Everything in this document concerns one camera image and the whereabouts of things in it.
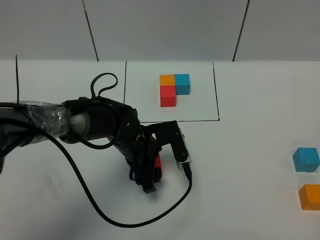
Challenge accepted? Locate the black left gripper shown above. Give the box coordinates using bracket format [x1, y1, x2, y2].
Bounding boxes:
[113, 102, 159, 193]

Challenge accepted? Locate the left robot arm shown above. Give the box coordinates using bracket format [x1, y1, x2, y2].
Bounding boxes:
[0, 97, 162, 194]

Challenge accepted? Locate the red template block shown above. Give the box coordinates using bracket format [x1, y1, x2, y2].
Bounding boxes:
[160, 85, 177, 107]

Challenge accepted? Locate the orange template block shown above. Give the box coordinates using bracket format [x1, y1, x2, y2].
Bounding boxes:
[159, 74, 176, 86]

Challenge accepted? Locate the blue template block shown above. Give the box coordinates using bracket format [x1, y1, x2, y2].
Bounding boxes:
[174, 74, 191, 95]

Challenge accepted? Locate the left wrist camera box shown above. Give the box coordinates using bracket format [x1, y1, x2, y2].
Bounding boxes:
[146, 120, 191, 172]

